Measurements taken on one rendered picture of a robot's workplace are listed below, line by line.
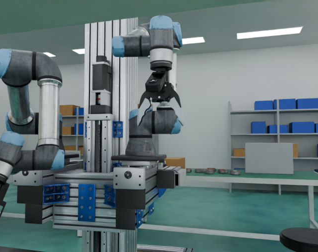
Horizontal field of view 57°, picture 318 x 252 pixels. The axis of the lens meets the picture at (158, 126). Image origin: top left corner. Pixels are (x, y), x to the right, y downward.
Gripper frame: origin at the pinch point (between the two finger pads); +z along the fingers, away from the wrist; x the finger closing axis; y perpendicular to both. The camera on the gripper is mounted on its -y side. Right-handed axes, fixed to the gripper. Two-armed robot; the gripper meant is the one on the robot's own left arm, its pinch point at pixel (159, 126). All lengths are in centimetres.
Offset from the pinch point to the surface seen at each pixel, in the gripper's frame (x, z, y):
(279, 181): -73, 43, 207
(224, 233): -22, 97, 215
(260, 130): -104, -18, 566
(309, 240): -66, 59, 88
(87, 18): -11, -2, -75
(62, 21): -10, -2, -75
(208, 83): 8, -137, 630
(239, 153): -61, 31, 571
